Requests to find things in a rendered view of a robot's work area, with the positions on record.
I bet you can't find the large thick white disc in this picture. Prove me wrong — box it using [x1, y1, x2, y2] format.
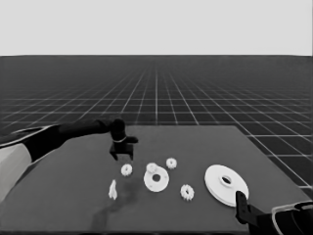
[203, 164, 249, 208]

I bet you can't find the small white T-shaped piece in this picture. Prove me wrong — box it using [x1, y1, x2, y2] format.
[108, 179, 118, 201]

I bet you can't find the white round carrier with pins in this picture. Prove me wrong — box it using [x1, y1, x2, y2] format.
[143, 164, 170, 193]

